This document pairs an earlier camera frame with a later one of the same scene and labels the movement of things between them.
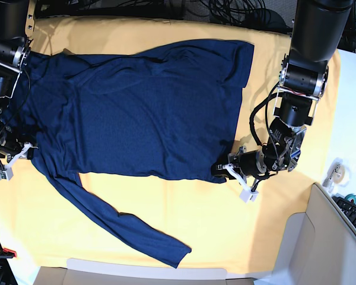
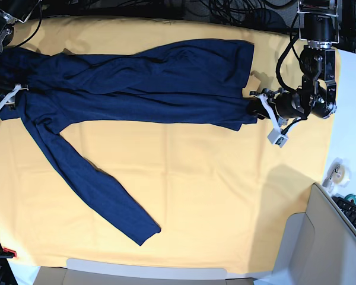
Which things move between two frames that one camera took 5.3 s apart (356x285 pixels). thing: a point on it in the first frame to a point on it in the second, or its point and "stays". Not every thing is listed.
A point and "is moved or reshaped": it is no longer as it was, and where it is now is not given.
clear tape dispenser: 338,174 stays
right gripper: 253,161 to 289,104
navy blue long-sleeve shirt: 169,109 is moved or reshaped
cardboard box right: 317,248 stays
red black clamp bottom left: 5,253 stays
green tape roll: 351,196 stays
